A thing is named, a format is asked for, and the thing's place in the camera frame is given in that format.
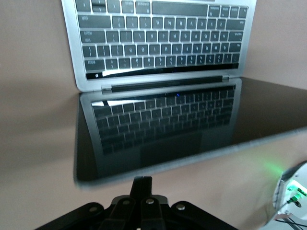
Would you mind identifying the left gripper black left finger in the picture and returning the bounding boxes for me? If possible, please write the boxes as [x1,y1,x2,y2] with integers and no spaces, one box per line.
[103,176,144,230]

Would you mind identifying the grey laptop with black keyboard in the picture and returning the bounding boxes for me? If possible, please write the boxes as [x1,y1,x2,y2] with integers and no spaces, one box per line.
[61,0,307,190]

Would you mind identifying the brown table cover sheet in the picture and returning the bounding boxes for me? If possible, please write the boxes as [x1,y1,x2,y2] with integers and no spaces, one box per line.
[0,0,307,230]

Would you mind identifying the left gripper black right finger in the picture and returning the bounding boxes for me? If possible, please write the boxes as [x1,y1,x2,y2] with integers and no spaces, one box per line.
[141,176,169,230]

